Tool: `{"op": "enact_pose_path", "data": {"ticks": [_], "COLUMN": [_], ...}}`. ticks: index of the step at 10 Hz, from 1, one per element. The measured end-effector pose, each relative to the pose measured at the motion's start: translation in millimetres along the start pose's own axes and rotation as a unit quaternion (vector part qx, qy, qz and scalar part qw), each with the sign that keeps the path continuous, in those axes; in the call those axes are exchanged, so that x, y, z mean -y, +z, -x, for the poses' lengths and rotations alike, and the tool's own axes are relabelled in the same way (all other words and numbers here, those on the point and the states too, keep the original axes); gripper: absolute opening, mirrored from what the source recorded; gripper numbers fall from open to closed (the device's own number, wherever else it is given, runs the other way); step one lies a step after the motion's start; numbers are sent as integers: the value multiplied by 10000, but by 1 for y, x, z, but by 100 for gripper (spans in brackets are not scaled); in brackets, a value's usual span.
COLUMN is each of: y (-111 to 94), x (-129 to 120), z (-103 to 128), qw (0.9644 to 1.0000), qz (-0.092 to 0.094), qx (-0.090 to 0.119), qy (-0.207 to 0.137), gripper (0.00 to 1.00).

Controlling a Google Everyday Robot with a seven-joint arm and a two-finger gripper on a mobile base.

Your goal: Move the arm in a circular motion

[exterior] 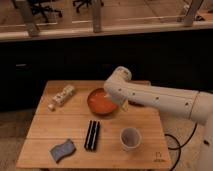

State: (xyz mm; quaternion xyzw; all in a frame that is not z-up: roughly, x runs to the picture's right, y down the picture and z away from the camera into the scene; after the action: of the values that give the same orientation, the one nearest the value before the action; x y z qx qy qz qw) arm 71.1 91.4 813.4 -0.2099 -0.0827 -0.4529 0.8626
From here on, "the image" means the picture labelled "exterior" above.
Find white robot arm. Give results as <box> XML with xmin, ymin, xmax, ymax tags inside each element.
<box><xmin>104</xmin><ymin>66</ymin><xmax>213</xmax><ymax>171</ymax></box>

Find orange bowl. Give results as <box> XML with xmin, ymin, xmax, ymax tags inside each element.
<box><xmin>87</xmin><ymin>88</ymin><xmax>118</xmax><ymax>115</ymax></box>

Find white paper cup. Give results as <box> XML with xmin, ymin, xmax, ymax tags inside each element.
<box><xmin>120</xmin><ymin>127</ymin><xmax>142</xmax><ymax>152</ymax></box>

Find black rectangular bar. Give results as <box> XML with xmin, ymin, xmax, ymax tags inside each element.
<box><xmin>84</xmin><ymin>121</ymin><xmax>100</xmax><ymax>151</ymax></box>

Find blue sponge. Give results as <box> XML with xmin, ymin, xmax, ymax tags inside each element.
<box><xmin>50</xmin><ymin>139</ymin><xmax>76</xmax><ymax>163</ymax></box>

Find black office chair centre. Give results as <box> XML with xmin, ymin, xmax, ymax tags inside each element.
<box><xmin>72</xmin><ymin>0</ymin><xmax>105</xmax><ymax>14</ymax></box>

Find black office chair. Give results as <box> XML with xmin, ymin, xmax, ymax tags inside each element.
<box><xmin>11</xmin><ymin>0</ymin><xmax>63</xmax><ymax>23</ymax></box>
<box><xmin>72</xmin><ymin>0</ymin><xmax>105</xmax><ymax>14</ymax></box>

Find black office chair left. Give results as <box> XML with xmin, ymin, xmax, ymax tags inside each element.
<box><xmin>11</xmin><ymin>0</ymin><xmax>63</xmax><ymax>23</ymax></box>

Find black cable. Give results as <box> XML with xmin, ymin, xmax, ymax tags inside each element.
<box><xmin>164</xmin><ymin>122</ymin><xmax>198</xmax><ymax>171</ymax></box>

